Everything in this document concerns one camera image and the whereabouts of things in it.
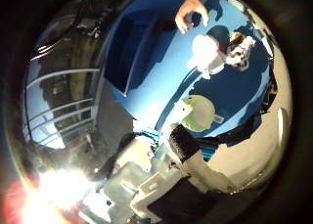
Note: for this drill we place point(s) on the white fluffy plush toy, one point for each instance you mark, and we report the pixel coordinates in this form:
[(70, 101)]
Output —
[(207, 56)]

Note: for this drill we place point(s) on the brown spotted white plush toy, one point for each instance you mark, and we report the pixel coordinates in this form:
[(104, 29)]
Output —
[(240, 52)]

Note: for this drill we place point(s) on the light green plush toy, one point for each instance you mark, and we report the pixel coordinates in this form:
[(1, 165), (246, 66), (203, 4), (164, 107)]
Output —
[(197, 113)]

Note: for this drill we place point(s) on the dark blue plastic container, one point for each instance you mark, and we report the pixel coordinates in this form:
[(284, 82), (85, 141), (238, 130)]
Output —
[(130, 51)]

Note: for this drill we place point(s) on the white balcony railing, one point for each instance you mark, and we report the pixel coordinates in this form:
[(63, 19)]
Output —
[(62, 103)]

